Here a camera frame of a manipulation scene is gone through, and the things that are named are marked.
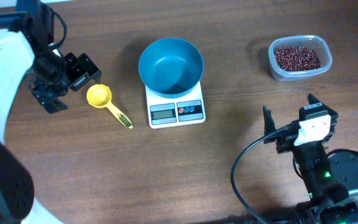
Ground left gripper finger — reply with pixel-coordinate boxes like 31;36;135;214
64;52;101;91
40;98;68;114

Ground yellow measuring scoop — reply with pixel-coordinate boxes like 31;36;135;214
86;84;134;129

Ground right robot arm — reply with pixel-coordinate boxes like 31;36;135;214
263;94;358;223

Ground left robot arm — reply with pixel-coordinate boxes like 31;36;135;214
0;0;101;223

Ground teal plastic bowl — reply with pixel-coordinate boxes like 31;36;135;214
138;38;204;98

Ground white digital kitchen scale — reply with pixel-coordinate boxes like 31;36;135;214
145;82;206;129

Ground red beans in container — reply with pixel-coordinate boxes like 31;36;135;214
273;47;322;72

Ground clear plastic bean container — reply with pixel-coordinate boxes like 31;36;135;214
268;35;333;82

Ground right black cable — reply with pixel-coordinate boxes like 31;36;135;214
230;124;293;224

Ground black cable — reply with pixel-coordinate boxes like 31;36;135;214
230;124;293;224
47;6;68;52

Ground left black cable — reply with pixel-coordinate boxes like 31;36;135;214
47;6;68;52

